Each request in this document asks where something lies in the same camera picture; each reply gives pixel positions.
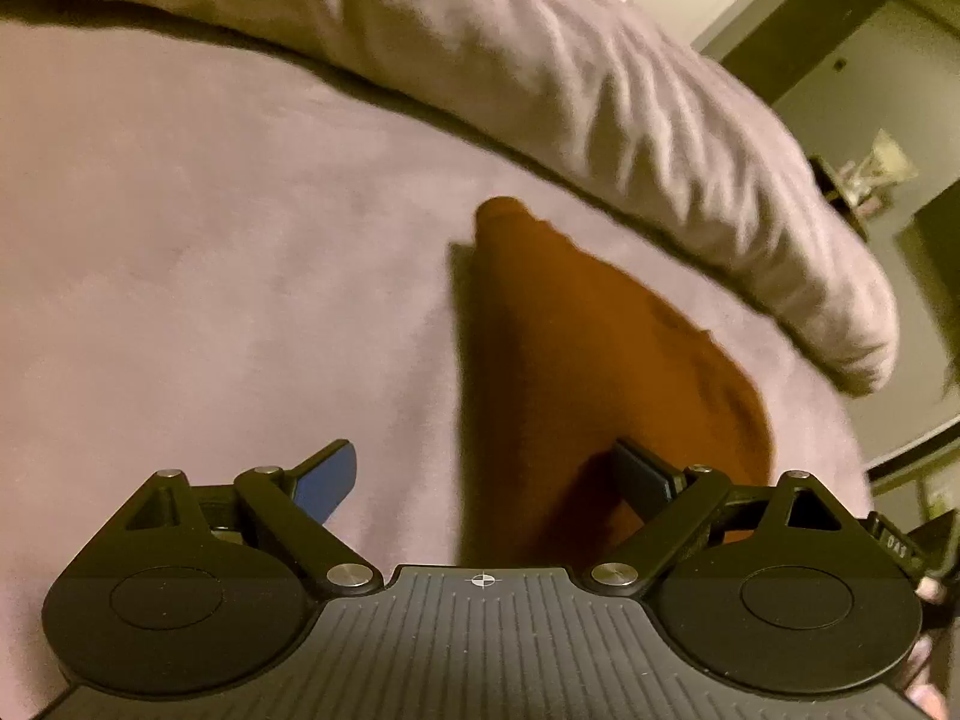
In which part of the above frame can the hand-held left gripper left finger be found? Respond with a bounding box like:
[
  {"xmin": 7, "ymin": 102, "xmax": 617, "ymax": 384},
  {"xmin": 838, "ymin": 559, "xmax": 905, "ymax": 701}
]
[{"xmin": 124, "ymin": 439, "xmax": 385, "ymax": 601}]

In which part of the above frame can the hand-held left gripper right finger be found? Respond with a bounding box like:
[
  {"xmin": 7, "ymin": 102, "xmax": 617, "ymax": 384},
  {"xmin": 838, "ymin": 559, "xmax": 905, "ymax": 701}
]
[{"xmin": 589, "ymin": 439, "xmax": 872, "ymax": 601}]

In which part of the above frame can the brown button cardigan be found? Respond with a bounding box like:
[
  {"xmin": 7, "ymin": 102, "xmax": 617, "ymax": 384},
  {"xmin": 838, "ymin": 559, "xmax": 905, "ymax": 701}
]
[{"xmin": 452, "ymin": 196, "xmax": 775, "ymax": 569}]

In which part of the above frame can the person's right hand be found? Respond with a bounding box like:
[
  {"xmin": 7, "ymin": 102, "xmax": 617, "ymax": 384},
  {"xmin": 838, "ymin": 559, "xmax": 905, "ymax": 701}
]
[{"xmin": 904, "ymin": 574, "xmax": 950, "ymax": 720}]

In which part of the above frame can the small side table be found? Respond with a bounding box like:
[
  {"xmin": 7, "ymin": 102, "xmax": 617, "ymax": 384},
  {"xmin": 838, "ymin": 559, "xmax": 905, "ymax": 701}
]
[{"xmin": 810, "ymin": 156, "xmax": 880, "ymax": 242}]

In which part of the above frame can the wrapped flower bouquet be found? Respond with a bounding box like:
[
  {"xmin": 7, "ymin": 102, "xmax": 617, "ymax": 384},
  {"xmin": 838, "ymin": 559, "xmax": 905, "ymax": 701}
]
[{"xmin": 838, "ymin": 129, "xmax": 920, "ymax": 205}]

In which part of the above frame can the dark door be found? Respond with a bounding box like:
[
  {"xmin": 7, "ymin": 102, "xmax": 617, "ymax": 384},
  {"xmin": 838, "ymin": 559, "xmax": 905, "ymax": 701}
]
[{"xmin": 699, "ymin": 0, "xmax": 893, "ymax": 95}]

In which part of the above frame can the black wall television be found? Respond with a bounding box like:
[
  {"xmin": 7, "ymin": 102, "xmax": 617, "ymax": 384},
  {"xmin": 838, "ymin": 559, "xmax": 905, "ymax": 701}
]
[{"xmin": 892, "ymin": 180, "xmax": 960, "ymax": 400}]

